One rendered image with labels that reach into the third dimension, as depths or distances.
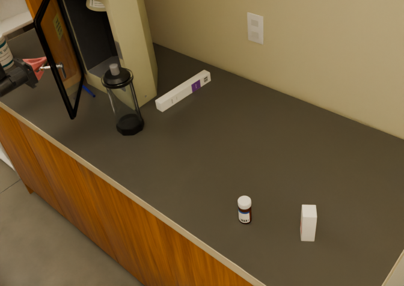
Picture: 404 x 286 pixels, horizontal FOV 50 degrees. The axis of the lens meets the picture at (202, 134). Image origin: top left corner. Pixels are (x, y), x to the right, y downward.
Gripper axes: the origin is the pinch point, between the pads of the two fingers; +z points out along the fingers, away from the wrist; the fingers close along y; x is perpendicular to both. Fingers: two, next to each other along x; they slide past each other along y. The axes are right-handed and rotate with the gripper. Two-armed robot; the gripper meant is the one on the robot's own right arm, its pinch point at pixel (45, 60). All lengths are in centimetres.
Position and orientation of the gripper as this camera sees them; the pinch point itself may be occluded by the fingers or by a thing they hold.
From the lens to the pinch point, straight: 164.3
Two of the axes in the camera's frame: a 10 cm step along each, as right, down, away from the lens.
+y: -1.3, -7.3, -6.7
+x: -7.4, -3.7, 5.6
